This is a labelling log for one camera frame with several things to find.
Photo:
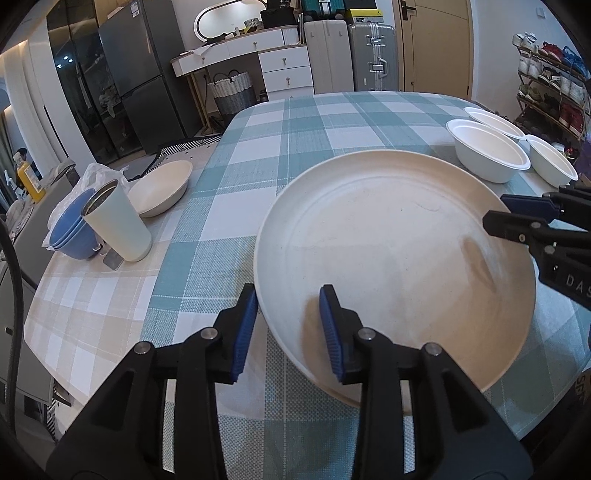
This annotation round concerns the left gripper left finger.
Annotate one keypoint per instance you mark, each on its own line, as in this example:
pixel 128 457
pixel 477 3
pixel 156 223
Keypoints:
pixel 155 416

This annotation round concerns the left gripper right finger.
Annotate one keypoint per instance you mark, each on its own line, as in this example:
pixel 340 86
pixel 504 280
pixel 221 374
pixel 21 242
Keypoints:
pixel 421 416

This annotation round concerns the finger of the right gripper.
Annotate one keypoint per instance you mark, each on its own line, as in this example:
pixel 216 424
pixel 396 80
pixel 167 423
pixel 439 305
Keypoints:
pixel 525 230
pixel 528 204

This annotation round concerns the white foam bowl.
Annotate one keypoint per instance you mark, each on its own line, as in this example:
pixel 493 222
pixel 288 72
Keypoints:
pixel 495 122
pixel 486 153
pixel 549 163

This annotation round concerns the large cream plate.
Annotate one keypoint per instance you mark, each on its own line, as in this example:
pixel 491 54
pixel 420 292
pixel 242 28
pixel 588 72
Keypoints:
pixel 399 236

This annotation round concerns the blue stacked bowls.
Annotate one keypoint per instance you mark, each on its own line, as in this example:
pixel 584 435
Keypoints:
pixel 71 235

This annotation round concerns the shoe rack with shoes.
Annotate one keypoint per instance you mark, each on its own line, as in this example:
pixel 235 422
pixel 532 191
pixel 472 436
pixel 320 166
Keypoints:
pixel 552 95

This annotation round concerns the beige plaid tablecloth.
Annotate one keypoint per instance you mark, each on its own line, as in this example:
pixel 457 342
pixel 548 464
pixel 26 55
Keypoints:
pixel 85 316

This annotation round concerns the teal plaid tablecloth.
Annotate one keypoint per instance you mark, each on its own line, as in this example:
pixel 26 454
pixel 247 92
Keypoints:
pixel 274 423

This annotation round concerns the wooden door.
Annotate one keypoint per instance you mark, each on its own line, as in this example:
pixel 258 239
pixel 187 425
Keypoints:
pixel 437 46

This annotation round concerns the silver aluminium suitcase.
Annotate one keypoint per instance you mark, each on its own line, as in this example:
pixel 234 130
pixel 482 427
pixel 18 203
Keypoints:
pixel 374 57

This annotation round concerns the pale green tumbler cup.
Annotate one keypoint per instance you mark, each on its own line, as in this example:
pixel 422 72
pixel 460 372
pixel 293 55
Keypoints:
pixel 112 217

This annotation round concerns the beige suitcase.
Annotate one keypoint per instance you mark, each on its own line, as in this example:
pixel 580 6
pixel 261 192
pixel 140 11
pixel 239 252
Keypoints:
pixel 330 55

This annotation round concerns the small cream bowl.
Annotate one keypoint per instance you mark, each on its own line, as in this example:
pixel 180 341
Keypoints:
pixel 161 189

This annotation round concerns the white plastic bag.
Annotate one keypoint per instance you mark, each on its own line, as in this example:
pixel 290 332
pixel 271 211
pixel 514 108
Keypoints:
pixel 95 176

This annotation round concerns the yellow bottle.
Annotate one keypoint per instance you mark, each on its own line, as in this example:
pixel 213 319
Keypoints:
pixel 31 182

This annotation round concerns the white dresser desk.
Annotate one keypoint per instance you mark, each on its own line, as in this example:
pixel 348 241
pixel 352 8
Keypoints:
pixel 283 60

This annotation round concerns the teal green suitcase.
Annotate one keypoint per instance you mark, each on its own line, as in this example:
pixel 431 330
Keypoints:
pixel 323 7

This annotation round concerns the seated person background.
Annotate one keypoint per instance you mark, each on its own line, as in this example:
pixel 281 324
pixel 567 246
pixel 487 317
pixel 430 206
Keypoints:
pixel 20 156

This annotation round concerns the woven laundry basket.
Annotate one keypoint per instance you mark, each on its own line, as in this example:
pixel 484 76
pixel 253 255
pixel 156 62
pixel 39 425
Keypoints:
pixel 232 93

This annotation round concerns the oval lit mirror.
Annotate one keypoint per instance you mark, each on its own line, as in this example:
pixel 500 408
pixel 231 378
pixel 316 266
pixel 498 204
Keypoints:
pixel 225 17

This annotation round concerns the black refrigerator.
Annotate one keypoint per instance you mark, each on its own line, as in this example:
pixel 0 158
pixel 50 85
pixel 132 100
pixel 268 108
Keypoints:
pixel 139 43

